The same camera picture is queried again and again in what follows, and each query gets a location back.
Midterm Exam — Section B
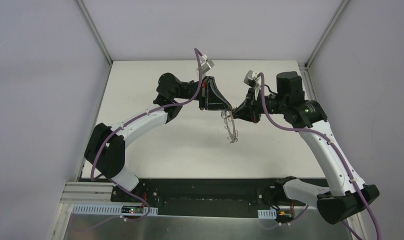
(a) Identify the round metal keyring disc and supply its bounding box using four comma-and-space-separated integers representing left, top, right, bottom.
221, 110, 238, 144

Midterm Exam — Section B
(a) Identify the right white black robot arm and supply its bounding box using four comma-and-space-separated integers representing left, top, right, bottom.
232, 70, 380, 225

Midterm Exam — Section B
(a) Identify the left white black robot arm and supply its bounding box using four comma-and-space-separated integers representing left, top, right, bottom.
84, 72, 232, 202

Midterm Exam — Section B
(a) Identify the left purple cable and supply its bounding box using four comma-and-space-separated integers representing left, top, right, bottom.
90, 47, 204, 222

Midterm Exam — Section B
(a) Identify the purple cable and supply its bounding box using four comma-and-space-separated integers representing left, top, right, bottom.
258, 72, 383, 240
90, 47, 204, 222

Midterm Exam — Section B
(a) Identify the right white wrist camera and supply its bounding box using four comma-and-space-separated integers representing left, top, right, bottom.
243, 70, 261, 88

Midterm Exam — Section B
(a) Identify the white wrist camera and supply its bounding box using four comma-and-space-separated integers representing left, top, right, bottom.
196, 54, 214, 76
243, 70, 261, 88

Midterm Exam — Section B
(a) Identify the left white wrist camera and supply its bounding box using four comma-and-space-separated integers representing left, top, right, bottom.
196, 54, 214, 76

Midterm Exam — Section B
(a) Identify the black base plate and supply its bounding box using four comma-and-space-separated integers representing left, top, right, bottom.
110, 178, 322, 219

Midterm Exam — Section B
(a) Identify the right white cable duct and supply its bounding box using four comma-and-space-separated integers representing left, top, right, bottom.
257, 208, 277, 220

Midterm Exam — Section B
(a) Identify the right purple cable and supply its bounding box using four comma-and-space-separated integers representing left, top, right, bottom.
258, 72, 383, 240

